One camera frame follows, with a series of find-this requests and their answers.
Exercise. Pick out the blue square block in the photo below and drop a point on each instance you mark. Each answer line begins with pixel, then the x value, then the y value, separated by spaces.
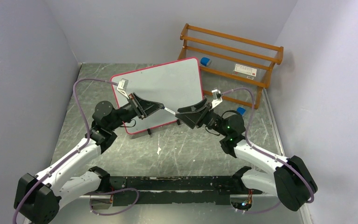
pixel 241 111

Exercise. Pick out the black base beam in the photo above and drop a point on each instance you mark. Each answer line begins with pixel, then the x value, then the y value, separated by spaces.
pixel 219 190

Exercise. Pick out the white blue whiteboard marker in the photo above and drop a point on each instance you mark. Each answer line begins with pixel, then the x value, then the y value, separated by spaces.
pixel 169 110

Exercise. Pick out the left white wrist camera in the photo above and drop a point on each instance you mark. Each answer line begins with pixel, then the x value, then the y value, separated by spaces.
pixel 122 86

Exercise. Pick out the white cardboard box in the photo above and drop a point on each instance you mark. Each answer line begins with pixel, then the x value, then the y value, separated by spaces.
pixel 244 70

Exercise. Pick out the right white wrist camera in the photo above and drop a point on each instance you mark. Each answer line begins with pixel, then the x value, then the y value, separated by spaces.
pixel 217 98

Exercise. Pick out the pink-framed whiteboard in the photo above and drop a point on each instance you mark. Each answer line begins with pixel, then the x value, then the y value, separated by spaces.
pixel 175 84

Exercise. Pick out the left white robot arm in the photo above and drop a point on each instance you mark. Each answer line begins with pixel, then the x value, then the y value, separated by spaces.
pixel 64 164

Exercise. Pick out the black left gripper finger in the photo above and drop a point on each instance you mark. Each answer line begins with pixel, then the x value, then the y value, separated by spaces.
pixel 145 103
pixel 148 108

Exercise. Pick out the aluminium base frame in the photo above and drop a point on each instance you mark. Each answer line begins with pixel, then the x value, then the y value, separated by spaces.
pixel 41 202

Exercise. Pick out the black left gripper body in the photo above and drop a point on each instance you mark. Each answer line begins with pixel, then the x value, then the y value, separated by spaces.
pixel 134 103

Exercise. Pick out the blue grey board eraser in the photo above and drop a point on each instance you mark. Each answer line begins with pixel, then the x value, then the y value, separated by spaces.
pixel 205 61

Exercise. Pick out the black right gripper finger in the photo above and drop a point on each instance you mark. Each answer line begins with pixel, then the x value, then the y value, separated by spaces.
pixel 201 106
pixel 191 119

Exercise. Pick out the wooden shelf rack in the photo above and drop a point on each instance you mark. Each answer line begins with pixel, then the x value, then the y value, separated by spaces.
pixel 226 51

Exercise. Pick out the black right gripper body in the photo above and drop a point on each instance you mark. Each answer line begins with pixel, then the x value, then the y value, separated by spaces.
pixel 210 118

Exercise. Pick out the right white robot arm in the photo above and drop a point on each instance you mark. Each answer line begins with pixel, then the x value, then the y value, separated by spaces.
pixel 265 160

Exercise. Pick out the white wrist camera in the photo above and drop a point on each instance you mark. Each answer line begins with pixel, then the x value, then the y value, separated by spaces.
pixel 217 98
pixel 122 86

